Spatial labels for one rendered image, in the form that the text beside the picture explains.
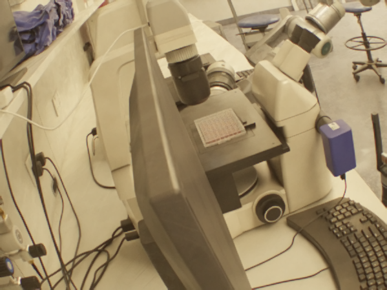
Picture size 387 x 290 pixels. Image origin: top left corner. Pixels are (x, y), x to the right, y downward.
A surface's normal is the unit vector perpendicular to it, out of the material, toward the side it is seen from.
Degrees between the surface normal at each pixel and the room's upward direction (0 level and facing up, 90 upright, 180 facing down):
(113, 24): 90
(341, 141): 90
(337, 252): 5
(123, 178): 30
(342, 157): 90
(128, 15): 90
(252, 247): 0
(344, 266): 6
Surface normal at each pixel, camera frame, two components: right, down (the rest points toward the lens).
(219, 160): -0.29, -0.86
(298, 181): 0.16, 0.39
